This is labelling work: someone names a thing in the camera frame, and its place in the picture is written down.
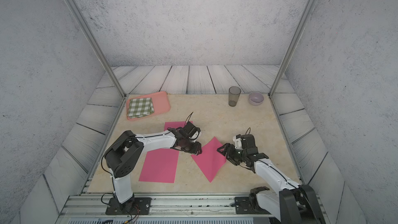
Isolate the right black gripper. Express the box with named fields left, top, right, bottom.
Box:
left=217, top=142, right=248, bottom=166

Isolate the pink square paper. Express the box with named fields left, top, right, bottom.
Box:
left=191, top=137, right=226, bottom=183

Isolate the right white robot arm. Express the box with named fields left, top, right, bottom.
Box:
left=217, top=134, right=326, bottom=224

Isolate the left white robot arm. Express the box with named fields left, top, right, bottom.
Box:
left=103, top=122, right=202, bottom=204

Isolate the pink paper far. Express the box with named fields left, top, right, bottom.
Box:
left=164, top=121, right=186, bottom=131

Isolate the pink paper near left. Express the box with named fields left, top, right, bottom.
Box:
left=139, top=149, right=179, bottom=183

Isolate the pink plastic tray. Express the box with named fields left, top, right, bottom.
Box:
left=126, top=91, right=171, bottom=120

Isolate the lilac bowl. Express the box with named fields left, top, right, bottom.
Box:
left=248, top=92, right=264, bottom=106

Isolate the green checkered cloth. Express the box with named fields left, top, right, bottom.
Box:
left=127, top=97, right=154, bottom=119

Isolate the grey translucent cup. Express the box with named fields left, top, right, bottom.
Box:
left=228, top=86, right=241, bottom=107

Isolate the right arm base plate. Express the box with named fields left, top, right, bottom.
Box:
left=231, top=196, right=269, bottom=215

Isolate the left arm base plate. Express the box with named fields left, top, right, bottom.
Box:
left=105, top=197, right=152, bottom=216

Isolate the front aluminium rail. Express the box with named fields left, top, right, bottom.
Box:
left=56, top=194, right=279, bottom=224

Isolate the right aluminium frame post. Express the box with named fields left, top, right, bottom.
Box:
left=268, top=0, right=326, bottom=97

